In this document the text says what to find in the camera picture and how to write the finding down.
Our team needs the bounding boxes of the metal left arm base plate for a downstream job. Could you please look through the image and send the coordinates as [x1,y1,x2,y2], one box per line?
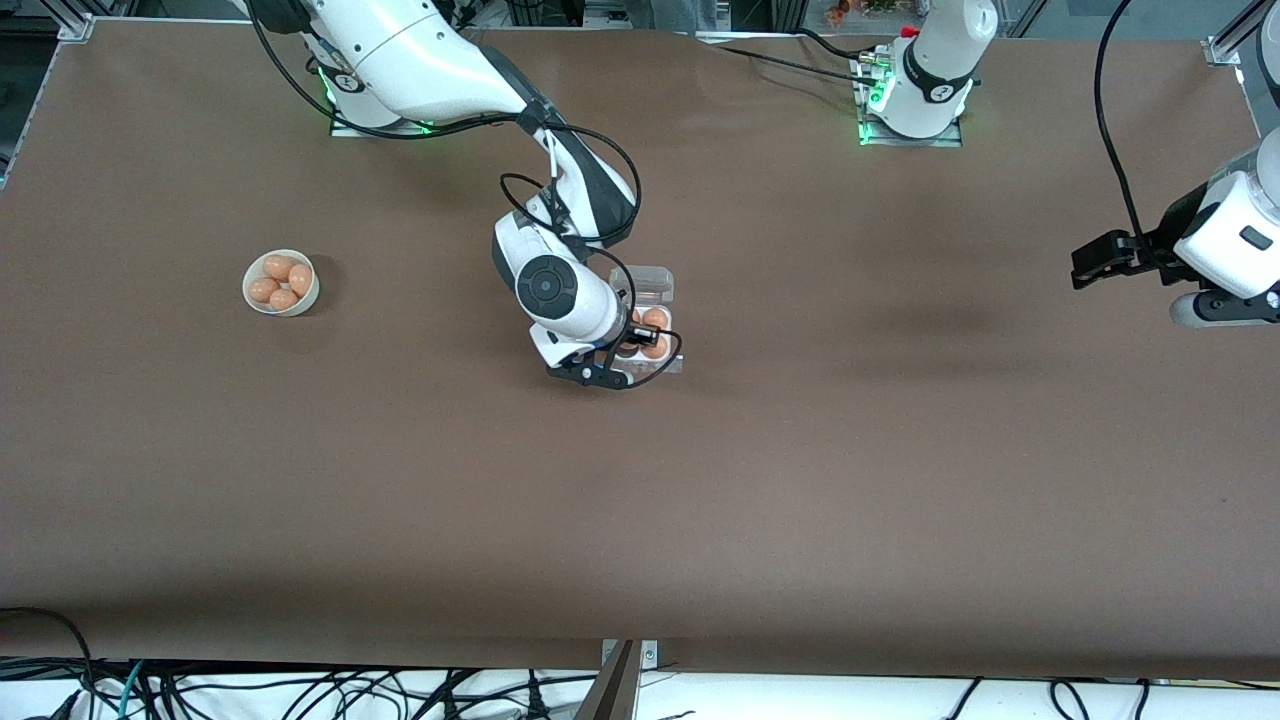
[858,50,964,148]

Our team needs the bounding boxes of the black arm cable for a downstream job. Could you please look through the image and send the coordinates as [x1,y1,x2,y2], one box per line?
[1094,0,1166,251]
[246,0,685,389]

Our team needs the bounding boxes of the white round bowl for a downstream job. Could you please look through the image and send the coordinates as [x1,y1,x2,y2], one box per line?
[243,248,321,317]

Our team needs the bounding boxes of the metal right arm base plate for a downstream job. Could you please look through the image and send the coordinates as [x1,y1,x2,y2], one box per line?
[330,60,438,139]

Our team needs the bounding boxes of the clear plastic egg box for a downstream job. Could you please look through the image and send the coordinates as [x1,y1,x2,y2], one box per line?
[610,265,685,379]

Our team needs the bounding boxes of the blue grey trouser legs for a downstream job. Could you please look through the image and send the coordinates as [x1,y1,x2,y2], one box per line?
[645,0,723,33]

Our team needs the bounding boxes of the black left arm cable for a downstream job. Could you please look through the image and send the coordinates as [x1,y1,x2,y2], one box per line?
[1094,0,1166,251]

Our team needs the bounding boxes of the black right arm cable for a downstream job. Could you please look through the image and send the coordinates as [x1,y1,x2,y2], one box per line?
[246,0,685,389]

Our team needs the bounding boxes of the teal cable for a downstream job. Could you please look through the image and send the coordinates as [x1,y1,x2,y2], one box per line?
[118,660,149,720]

